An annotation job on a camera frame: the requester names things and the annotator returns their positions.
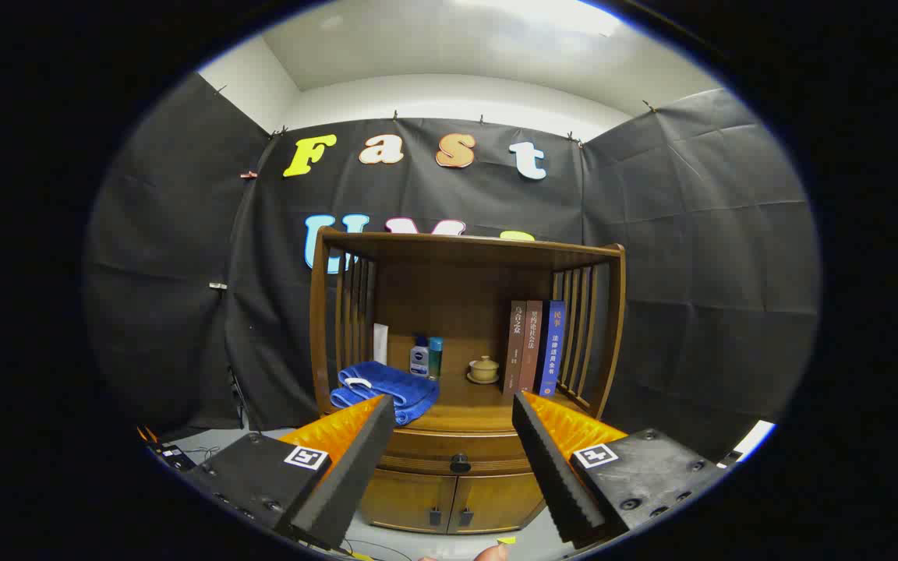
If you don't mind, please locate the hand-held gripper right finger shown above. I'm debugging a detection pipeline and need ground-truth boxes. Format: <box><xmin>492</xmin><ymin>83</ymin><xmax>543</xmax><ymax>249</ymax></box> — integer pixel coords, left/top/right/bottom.
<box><xmin>511</xmin><ymin>391</ymin><xmax>730</xmax><ymax>549</ymax></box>

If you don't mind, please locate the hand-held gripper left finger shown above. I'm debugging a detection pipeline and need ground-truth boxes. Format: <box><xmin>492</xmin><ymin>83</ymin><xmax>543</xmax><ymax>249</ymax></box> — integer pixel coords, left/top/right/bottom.
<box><xmin>184</xmin><ymin>393</ymin><xmax>397</xmax><ymax>552</ymax></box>

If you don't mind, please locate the wooden drawer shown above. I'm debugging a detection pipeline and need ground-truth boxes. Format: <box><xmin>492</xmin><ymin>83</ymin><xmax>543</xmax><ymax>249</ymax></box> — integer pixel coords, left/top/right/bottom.
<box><xmin>375</xmin><ymin>425</ymin><xmax>536</xmax><ymax>475</ymax></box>

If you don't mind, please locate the wooden cabinet door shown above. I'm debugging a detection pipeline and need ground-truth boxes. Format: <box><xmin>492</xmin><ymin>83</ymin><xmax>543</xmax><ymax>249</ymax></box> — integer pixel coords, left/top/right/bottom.
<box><xmin>359</xmin><ymin>470</ymin><xmax>458</xmax><ymax>535</ymax></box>
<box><xmin>449</xmin><ymin>471</ymin><xmax>547</xmax><ymax>535</ymax></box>

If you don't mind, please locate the wooden countertop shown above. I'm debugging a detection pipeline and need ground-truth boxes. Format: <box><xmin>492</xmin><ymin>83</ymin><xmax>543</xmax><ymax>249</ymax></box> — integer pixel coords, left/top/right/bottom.
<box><xmin>330</xmin><ymin>374</ymin><xmax>598</xmax><ymax>433</ymax></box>

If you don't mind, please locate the wooden cabinet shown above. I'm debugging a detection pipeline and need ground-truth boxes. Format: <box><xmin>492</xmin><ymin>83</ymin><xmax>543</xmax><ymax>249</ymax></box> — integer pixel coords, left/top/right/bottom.
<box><xmin>309</xmin><ymin>228</ymin><xmax>627</xmax><ymax>536</ymax></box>

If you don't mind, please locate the folded blue towel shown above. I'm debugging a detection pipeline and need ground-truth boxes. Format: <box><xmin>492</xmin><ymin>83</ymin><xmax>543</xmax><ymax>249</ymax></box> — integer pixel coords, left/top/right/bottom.
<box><xmin>330</xmin><ymin>360</ymin><xmax>440</xmax><ymax>426</ymax></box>

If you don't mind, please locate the blue book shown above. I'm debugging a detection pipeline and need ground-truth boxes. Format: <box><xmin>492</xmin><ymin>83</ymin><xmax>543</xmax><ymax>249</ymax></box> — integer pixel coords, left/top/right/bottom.
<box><xmin>536</xmin><ymin>301</ymin><xmax>567</xmax><ymax>398</ymax></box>

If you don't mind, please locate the beige lidded tea cup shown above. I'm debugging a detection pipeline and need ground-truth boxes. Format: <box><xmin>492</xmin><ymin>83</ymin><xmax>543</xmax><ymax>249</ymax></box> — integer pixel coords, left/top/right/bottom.
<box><xmin>466</xmin><ymin>355</ymin><xmax>501</xmax><ymax>385</ymax></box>

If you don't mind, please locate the reddish brown book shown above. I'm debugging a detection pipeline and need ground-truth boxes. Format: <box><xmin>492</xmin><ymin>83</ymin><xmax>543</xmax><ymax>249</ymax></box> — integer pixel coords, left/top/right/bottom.
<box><xmin>518</xmin><ymin>301</ymin><xmax>545</xmax><ymax>395</ymax></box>

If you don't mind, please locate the dark brown book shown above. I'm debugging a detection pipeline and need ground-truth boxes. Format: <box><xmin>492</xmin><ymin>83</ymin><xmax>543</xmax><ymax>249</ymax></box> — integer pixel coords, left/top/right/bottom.
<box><xmin>502</xmin><ymin>301</ymin><xmax>528</xmax><ymax>395</ymax></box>

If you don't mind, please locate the black device with orange tips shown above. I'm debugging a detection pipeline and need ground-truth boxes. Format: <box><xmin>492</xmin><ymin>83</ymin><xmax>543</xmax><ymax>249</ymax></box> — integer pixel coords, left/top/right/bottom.
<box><xmin>137</xmin><ymin>427</ymin><xmax>196</xmax><ymax>472</ymax></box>

